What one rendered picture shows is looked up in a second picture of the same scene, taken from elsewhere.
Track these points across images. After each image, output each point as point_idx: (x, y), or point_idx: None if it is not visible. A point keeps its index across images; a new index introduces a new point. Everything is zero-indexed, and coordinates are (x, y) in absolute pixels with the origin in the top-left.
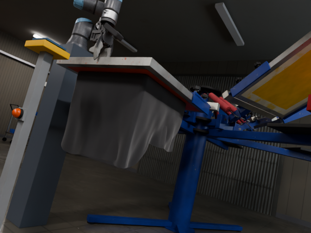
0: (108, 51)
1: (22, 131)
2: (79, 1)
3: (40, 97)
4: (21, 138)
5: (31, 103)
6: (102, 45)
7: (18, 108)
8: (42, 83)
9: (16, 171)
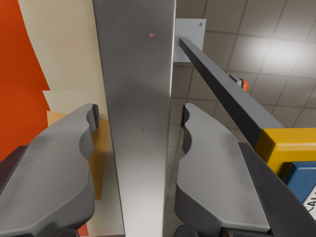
0: (67, 168)
1: (221, 70)
2: None
3: (230, 93)
4: (217, 67)
5: (237, 86)
6: (193, 188)
7: (245, 86)
8: (248, 106)
9: (199, 56)
